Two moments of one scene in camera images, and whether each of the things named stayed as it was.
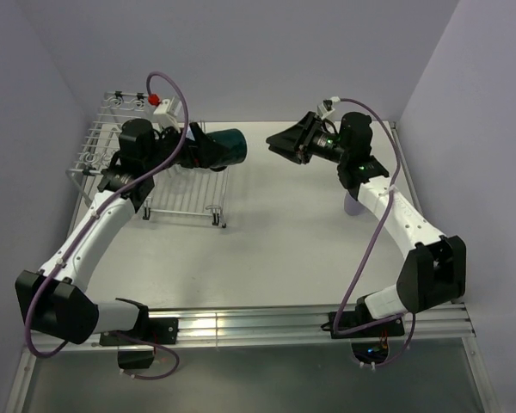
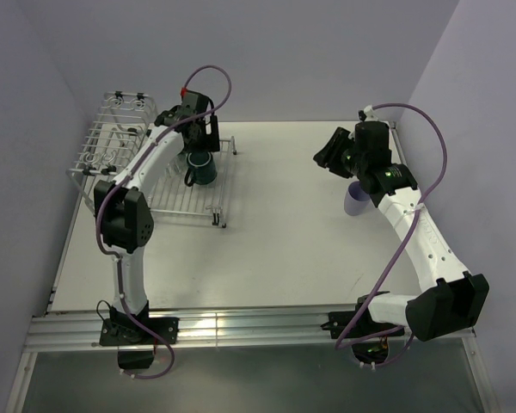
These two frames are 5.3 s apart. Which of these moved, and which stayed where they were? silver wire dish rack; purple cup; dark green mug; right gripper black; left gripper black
Moved: left gripper black; right gripper black; dark green mug
Stayed: silver wire dish rack; purple cup
